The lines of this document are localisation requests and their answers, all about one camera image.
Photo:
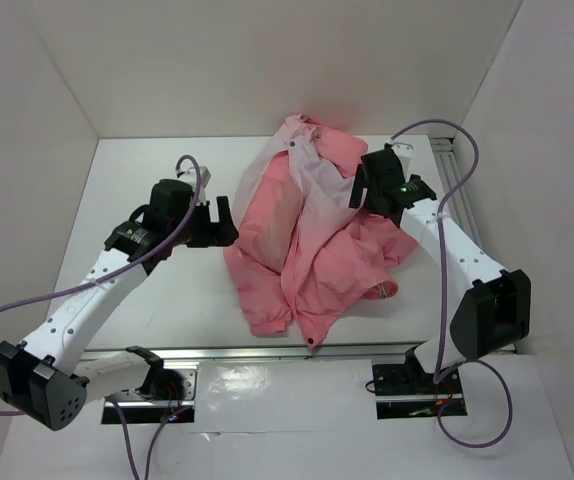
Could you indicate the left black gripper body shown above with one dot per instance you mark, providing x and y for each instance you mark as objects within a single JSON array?
[{"x": 197, "y": 231}]

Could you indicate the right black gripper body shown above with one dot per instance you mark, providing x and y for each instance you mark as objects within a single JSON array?
[{"x": 370, "y": 201}]

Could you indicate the pink zip-up jacket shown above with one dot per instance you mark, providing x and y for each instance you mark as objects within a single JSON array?
[{"x": 303, "y": 255}]

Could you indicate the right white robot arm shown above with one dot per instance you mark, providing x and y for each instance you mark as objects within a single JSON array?
[{"x": 418, "y": 215}]

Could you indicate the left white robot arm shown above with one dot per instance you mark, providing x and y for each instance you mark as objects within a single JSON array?
[{"x": 44, "y": 377}]

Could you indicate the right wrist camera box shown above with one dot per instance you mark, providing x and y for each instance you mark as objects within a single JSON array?
[{"x": 405, "y": 153}]

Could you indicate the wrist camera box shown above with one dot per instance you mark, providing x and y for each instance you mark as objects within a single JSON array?
[
  {"x": 405, "y": 153},
  {"x": 195, "y": 177}
]

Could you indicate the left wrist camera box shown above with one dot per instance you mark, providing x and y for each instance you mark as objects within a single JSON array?
[{"x": 195, "y": 177}]

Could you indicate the front aluminium rail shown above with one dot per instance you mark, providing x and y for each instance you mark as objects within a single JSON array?
[{"x": 284, "y": 352}]

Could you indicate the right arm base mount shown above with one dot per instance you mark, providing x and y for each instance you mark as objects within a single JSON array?
[{"x": 398, "y": 396}]

